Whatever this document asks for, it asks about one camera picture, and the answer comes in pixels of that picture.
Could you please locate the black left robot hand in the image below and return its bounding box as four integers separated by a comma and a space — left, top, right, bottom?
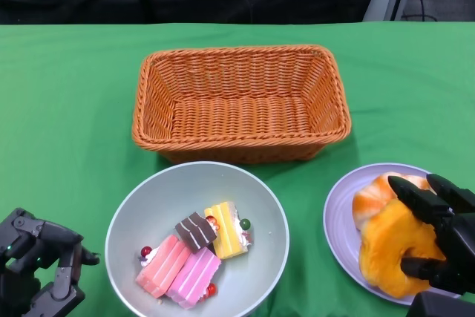
0, 207, 100, 317

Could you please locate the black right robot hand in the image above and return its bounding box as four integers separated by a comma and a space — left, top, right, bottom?
387, 173, 475, 317

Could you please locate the oval orange swirl bread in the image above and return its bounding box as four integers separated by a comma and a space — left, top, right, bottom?
358, 197, 446, 298

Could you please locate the ring-shaped orange swirl bread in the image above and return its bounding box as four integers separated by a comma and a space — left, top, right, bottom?
351, 174, 437, 232

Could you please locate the grey-green bowl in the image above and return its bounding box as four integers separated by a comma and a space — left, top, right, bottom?
105, 160, 290, 317

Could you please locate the pale lilac plate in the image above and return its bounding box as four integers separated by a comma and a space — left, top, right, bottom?
322, 163, 475, 307

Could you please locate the salmon pink cake slice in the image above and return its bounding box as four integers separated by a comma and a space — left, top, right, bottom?
135, 234, 192, 299

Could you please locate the chocolate layer cake piece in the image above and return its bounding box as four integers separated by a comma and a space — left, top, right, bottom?
174, 212, 219, 252

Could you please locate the magenta cake slice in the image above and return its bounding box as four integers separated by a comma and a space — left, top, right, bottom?
166, 246, 223, 310

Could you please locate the yellow cream cake slice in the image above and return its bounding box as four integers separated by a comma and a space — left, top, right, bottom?
203, 200, 254, 261

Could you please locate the orange wicker basket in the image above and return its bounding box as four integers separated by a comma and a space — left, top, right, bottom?
131, 45, 353, 165

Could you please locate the green tablecloth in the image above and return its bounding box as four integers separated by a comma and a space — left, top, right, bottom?
0, 22, 475, 317

